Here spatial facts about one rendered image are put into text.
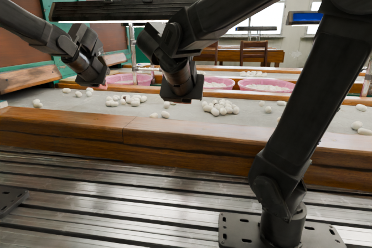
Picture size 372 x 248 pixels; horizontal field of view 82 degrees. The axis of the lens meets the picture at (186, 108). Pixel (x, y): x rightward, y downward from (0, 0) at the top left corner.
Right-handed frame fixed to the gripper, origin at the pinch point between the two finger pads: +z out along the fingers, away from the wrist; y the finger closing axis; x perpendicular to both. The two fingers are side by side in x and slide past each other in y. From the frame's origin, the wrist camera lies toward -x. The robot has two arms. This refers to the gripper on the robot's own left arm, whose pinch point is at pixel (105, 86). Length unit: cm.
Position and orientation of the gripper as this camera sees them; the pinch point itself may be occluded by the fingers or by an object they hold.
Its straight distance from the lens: 83.7
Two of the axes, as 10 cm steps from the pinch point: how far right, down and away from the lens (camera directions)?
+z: 1.6, 3.7, 9.2
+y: -9.8, -0.7, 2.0
